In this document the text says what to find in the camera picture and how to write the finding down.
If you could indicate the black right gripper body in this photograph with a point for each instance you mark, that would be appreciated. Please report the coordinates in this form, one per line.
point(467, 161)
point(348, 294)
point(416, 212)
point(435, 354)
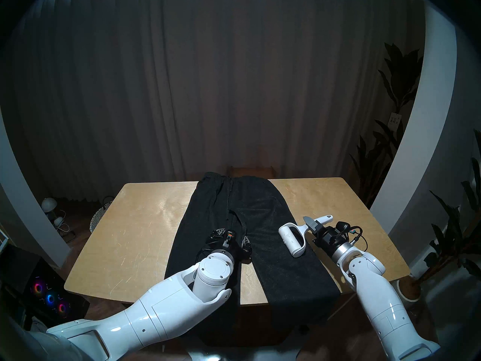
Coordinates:
point(330, 240)

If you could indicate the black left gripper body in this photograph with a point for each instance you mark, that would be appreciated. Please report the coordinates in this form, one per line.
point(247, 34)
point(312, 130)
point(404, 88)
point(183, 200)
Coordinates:
point(229, 243)

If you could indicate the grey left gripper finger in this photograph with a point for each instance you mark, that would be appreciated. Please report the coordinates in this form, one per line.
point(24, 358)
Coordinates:
point(247, 244)
point(214, 237)

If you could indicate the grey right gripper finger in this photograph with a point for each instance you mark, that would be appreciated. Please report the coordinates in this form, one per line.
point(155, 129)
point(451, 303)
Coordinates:
point(313, 224)

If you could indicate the white lint roller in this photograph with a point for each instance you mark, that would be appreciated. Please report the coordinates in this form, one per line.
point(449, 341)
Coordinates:
point(293, 243)

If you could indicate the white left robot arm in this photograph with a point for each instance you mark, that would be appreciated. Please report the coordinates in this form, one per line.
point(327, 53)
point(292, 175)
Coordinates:
point(150, 322)

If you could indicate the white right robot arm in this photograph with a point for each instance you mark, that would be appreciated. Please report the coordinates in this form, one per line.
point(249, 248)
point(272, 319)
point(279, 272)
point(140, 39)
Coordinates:
point(387, 307)

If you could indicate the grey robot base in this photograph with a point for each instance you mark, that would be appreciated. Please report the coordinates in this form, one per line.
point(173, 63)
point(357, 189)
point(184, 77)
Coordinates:
point(255, 355)

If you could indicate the wooden table leg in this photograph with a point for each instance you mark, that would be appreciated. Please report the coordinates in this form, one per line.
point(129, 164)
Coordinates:
point(340, 307)

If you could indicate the white plant pot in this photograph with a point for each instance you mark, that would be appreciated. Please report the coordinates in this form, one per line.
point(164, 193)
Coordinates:
point(404, 294)

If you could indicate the woven wicker basket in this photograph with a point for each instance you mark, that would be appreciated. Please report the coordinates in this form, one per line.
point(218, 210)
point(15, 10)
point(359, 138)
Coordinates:
point(98, 217)

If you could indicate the dark leafy potted plant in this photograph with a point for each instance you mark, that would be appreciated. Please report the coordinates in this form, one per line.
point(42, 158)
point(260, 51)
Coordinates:
point(456, 236)

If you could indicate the white paper plant tag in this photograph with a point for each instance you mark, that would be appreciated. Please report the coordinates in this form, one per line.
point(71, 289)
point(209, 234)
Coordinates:
point(395, 118)

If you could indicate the wide white arch pillar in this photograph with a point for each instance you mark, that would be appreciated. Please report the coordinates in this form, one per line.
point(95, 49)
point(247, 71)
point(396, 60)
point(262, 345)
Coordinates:
point(424, 119)

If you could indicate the long pleated curtain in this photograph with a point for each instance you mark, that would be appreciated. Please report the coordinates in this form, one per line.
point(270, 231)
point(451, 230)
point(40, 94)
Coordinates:
point(188, 82)

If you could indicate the large white mushroom lamp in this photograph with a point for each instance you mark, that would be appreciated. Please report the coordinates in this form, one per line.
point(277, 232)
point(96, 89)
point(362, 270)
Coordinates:
point(49, 204)

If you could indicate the tall tagged leafy plant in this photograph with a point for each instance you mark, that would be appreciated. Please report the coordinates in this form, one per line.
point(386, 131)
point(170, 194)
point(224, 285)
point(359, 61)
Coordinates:
point(402, 74)

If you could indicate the black computer with rgb fans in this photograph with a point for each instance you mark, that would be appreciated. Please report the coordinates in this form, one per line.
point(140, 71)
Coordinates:
point(49, 296)

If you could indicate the narrow white arch pillar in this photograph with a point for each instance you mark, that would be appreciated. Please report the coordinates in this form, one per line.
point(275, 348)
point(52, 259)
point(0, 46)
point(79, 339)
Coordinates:
point(22, 213)

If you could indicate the patterned cloth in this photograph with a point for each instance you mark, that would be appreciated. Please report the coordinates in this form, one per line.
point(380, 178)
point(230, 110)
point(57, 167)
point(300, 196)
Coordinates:
point(41, 326)

